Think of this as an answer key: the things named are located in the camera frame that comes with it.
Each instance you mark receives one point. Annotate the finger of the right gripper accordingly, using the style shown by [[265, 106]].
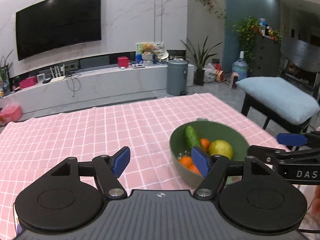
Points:
[[310, 140], [275, 156]]

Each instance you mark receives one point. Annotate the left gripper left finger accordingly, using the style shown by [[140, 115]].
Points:
[[106, 170]]

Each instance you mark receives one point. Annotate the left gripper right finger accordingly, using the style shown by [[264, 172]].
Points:
[[215, 169]]

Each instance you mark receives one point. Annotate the yellow-green pear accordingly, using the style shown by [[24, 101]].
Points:
[[221, 147]]

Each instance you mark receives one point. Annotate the orange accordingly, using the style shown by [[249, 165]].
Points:
[[186, 161], [205, 144], [194, 169]]

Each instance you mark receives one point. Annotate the green cucumber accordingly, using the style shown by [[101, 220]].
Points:
[[192, 138]]

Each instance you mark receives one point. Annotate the green colander bowl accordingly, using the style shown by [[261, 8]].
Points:
[[212, 137]]

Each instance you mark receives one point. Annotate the blue cushioned bench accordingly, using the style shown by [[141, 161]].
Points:
[[280, 101]]

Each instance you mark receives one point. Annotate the pink checkered tablecloth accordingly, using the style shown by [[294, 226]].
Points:
[[30, 148]]

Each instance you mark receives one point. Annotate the white marble TV console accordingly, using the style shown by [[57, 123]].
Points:
[[90, 85]]

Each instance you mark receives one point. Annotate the dark cabinet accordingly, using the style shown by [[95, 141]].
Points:
[[266, 60]]

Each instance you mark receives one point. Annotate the water jug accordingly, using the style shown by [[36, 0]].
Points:
[[240, 67]]

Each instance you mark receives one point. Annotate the white shopping bag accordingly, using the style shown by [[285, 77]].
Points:
[[209, 73]]

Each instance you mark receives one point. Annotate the potted plant by bin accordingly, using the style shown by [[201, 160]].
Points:
[[199, 56]]

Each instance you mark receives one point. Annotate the grey trash bin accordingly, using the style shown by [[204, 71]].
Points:
[[177, 72]]

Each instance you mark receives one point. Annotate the white wifi router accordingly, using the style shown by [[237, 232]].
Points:
[[58, 73]]

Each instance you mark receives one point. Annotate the red box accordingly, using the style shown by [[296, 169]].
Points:
[[123, 62]]

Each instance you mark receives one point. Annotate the pink plastic container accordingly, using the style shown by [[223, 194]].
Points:
[[10, 113]]

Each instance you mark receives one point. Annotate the pink box on console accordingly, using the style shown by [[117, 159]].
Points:
[[28, 82]]

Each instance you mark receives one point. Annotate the trailing green plant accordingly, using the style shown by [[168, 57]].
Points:
[[248, 30]]

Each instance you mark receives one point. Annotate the teddy bear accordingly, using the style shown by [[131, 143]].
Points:
[[147, 48]]

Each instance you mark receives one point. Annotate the left potted plant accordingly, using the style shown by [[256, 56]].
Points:
[[5, 67]]

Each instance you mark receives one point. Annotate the black wall television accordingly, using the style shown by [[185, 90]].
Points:
[[53, 24]]

